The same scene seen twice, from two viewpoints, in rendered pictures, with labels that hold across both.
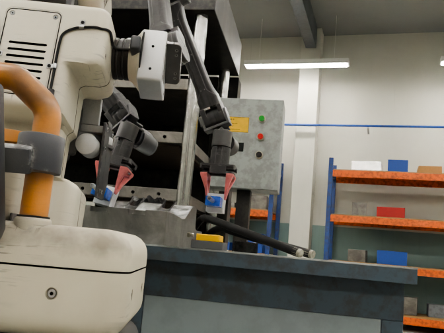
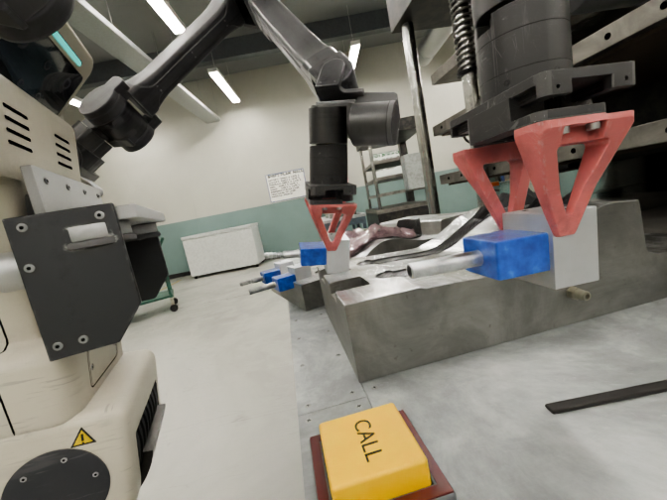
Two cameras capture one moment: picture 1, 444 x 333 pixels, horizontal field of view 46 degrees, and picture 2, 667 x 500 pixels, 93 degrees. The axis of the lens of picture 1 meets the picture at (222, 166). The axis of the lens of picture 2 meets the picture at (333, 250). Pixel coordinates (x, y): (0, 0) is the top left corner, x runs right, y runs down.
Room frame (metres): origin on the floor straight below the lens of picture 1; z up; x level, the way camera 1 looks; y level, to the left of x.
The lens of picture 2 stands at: (1.30, -0.17, 0.99)
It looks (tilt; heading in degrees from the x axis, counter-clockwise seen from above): 8 degrees down; 72
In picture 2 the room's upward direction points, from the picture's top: 11 degrees counter-clockwise
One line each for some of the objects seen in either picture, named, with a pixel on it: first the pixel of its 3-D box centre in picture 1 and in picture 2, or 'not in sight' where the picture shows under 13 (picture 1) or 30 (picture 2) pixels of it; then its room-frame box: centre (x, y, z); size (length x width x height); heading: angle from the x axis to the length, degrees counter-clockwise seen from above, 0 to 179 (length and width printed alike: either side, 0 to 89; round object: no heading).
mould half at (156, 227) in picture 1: (147, 222); (483, 258); (1.67, 0.22, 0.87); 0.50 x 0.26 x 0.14; 170
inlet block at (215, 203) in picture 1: (213, 201); (491, 255); (1.48, 0.02, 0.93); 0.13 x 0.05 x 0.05; 170
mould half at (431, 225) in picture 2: not in sight; (370, 251); (1.64, 0.59, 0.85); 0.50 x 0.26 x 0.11; 8
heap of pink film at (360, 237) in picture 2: not in sight; (367, 236); (1.64, 0.58, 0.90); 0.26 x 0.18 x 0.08; 8
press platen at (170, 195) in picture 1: (91, 195); (602, 146); (2.68, 0.65, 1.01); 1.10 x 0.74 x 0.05; 80
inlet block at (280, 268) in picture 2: not in sight; (267, 277); (1.37, 0.60, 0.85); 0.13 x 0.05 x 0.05; 8
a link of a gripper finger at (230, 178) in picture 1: (221, 184); (543, 169); (1.52, 0.00, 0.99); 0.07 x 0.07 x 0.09; 80
